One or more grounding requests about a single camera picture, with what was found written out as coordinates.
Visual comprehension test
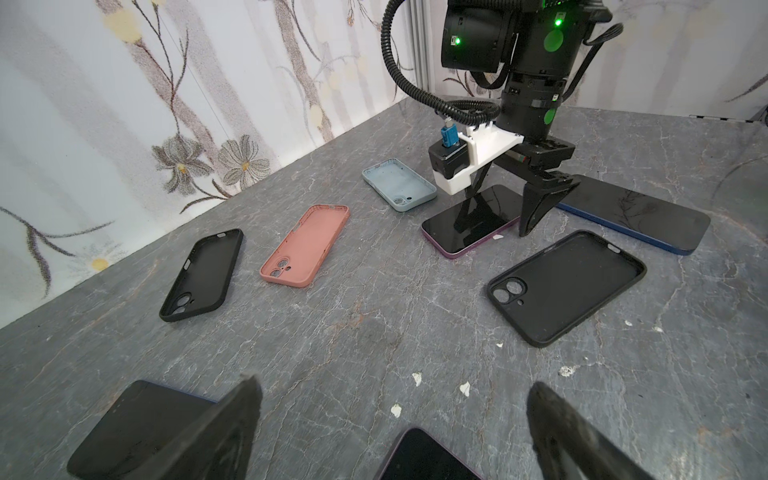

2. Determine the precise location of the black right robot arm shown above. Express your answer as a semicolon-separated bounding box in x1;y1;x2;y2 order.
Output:
441;1;623;236

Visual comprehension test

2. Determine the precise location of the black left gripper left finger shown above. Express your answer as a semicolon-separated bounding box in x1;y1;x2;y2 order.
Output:
127;376;263;479

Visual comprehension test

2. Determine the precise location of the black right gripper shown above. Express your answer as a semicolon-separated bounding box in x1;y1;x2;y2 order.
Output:
458;136;579;237

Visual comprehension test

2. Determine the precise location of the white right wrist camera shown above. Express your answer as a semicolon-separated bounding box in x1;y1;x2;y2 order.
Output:
428;122;524;195

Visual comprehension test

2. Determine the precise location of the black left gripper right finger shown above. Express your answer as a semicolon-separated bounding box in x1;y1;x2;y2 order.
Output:
526;381;651;479

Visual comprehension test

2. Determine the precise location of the blue-edged phone front right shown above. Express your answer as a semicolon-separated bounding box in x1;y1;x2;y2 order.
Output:
557;175;711;256

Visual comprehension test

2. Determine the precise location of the purple-edged phone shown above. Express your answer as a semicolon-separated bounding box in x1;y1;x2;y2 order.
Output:
375;427;481;480
421;185;523;259

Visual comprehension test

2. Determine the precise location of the blue-edged phone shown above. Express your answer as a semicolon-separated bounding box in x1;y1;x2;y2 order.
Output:
557;175;711;256
67;380;214;479

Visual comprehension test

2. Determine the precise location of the small black phone case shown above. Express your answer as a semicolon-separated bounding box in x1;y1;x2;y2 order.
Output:
159;229;244;323

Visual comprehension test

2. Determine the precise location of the right corner aluminium post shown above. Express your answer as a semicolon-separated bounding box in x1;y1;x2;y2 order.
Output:
407;0;432;92

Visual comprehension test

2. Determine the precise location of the pink phone case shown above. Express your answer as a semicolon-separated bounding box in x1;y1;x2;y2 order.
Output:
260;204;350;288

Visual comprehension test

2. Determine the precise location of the blue-edged phone far left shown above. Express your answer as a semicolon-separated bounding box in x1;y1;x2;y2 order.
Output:
67;380;214;479

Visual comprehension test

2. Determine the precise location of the large black phone case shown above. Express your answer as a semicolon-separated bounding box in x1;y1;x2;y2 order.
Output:
485;230;647;348

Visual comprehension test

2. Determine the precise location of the light blue phone case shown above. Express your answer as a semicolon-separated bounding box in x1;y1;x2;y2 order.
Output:
362;158;437;213

